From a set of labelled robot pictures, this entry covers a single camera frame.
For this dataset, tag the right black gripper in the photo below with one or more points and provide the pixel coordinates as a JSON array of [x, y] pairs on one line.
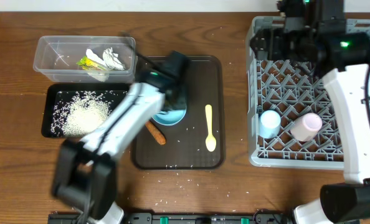
[[274, 36]]

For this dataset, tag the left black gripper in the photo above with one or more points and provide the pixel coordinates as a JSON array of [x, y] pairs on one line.
[[182, 106]]

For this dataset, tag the light blue bowl with rice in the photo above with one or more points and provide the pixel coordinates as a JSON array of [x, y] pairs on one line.
[[169, 118]]

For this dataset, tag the orange carrot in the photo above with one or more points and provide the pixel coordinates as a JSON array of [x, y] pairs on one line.
[[156, 133]]

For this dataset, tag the yellow plastic spoon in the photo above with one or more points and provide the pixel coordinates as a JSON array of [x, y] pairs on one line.
[[210, 139]]

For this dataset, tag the white tissue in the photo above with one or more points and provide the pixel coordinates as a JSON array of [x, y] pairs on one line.
[[109, 59]]

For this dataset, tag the light blue cup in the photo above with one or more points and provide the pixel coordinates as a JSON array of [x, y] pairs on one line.
[[269, 124]]

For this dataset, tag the white pink cup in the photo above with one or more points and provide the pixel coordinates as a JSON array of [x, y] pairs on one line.
[[306, 127]]

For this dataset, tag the yellow green snack wrapper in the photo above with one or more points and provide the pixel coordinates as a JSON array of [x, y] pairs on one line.
[[86, 64]]

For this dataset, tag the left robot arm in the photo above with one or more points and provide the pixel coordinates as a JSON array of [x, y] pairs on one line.
[[85, 173]]

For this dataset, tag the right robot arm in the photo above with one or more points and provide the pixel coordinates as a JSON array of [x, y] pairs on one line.
[[344, 68]]

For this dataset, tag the grey dishwasher rack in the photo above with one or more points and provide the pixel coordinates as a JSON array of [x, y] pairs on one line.
[[289, 89]]

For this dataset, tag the clear plastic waste bin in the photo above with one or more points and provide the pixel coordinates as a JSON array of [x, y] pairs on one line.
[[57, 56]]

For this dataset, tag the brown serving tray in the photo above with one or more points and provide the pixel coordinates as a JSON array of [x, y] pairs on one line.
[[185, 146]]

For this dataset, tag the pile of white rice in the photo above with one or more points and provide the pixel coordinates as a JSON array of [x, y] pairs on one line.
[[77, 113]]

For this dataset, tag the black rectangular tray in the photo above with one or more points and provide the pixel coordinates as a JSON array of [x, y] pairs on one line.
[[48, 112]]

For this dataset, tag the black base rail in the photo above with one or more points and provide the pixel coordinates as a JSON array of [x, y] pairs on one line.
[[185, 218]]

